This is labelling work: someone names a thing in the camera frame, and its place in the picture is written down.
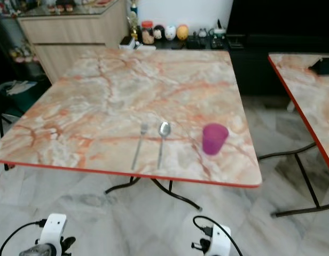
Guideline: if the silver metal fork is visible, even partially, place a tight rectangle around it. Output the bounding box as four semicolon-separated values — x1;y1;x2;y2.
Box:
131;123;149;171

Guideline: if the black low cabinet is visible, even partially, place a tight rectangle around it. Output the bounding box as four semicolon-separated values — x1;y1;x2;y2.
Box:
226;0;329;98

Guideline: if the white round figurine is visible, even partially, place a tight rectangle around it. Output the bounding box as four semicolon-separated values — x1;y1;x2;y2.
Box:
164;25;177;41

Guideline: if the jar with red lid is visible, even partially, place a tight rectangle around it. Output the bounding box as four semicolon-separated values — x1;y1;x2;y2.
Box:
141;21;155;45

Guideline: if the small white green figurine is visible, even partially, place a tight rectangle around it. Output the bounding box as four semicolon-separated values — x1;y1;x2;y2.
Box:
210;19;227;41

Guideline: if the dark brown round figurine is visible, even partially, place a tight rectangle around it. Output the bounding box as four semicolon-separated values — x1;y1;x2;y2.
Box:
154;25;166;42

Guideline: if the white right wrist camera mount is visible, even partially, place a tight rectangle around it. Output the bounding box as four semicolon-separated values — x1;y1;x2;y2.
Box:
207;224;232;256

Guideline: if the light wooden cabinet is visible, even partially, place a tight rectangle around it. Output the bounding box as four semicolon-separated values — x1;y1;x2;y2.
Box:
18;1;129;84

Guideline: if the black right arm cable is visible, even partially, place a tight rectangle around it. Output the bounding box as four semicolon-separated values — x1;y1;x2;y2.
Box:
192;215;244;256

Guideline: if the gold trophy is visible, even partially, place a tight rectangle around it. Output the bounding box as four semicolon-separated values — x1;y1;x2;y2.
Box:
127;0;142;42

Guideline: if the purple plastic cup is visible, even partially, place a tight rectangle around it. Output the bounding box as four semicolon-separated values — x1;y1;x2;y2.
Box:
202;123;230;156

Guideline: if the yellow round figurine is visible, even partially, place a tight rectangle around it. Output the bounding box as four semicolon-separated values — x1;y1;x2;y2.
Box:
176;24;189;41

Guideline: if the small black box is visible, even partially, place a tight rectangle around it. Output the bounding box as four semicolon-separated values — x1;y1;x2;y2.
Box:
309;57;329;76

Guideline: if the silver metal spoon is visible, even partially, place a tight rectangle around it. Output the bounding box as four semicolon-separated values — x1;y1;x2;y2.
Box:
156;122;172;170

